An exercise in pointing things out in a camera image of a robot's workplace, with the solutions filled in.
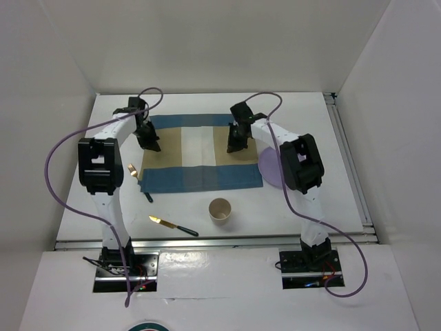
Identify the purple plastic plate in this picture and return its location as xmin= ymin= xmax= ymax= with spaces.
xmin=258 ymin=147 xmax=283 ymax=188

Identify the blue beige checked cloth napkin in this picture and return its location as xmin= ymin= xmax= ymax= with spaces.
xmin=139 ymin=114 xmax=263 ymax=194

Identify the beige plastic cup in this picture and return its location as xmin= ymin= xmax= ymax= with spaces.
xmin=208 ymin=198 xmax=232 ymax=225

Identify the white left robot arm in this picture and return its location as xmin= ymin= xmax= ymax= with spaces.
xmin=78 ymin=97 xmax=161 ymax=275

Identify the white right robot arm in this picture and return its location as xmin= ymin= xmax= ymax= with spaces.
xmin=227 ymin=101 xmax=331 ymax=270

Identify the green round sticker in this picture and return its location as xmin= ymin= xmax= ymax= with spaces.
xmin=127 ymin=321 xmax=170 ymax=331

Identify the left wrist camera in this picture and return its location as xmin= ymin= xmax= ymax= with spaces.
xmin=127 ymin=97 xmax=146 ymax=110

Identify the gold fork green handle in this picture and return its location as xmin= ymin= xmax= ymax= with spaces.
xmin=127 ymin=163 xmax=154 ymax=203

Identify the gold knife green handle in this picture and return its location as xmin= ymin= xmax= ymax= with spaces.
xmin=149 ymin=215 xmax=199 ymax=237

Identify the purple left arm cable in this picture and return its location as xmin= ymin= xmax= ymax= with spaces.
xmin=45 ymin=87 xmax=163 ymax=308

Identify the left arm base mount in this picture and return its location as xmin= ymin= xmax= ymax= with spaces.
xmin=82 ymin=250 xmax=160 ymax=294

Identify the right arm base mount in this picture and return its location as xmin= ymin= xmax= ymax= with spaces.
xmin=274 ymin=250 xmax=345 ymax=290

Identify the aluminium right side rail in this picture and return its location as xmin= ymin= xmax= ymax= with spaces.
xmin=322 ymin=92 xmax=379 ymax=245

